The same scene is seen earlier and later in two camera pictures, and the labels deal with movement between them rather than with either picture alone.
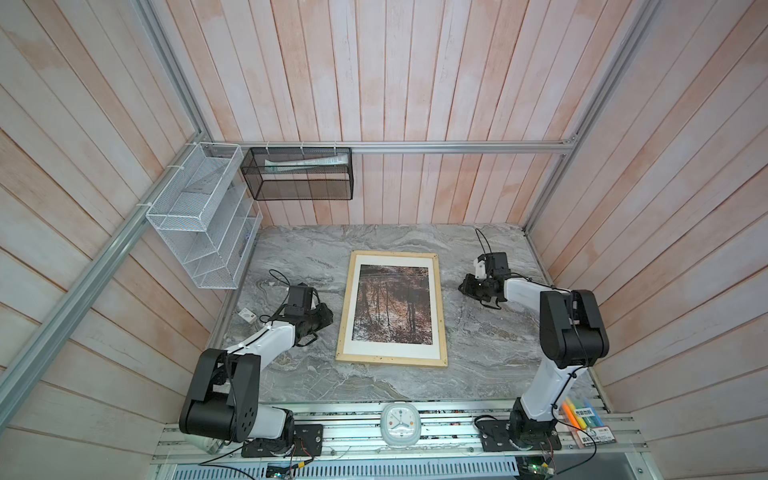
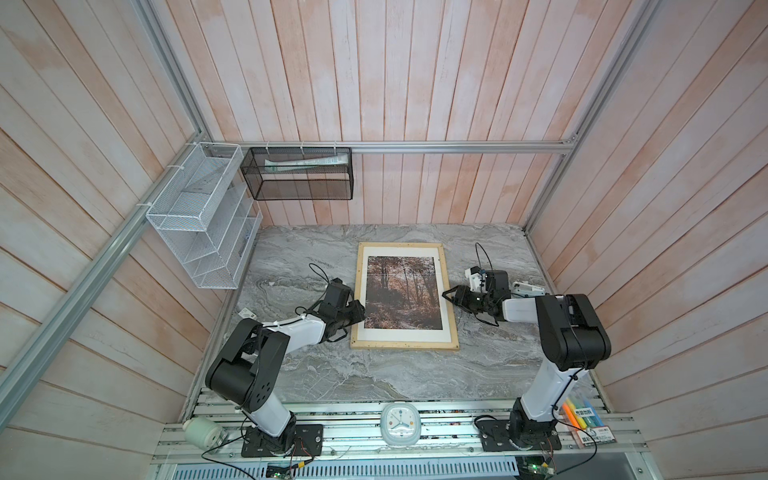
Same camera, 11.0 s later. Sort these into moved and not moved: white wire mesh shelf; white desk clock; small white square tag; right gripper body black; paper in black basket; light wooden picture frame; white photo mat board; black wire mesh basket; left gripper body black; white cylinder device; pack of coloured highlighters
Moved: white photo mat board; left gripper body black; right gripper body black; light wooden picture frame
Not moved: black wire mesh basket; pack of coloured highlighters; white desk clock; small white square tag; white wire mesh shelf; paper in black basket; white cylinder device
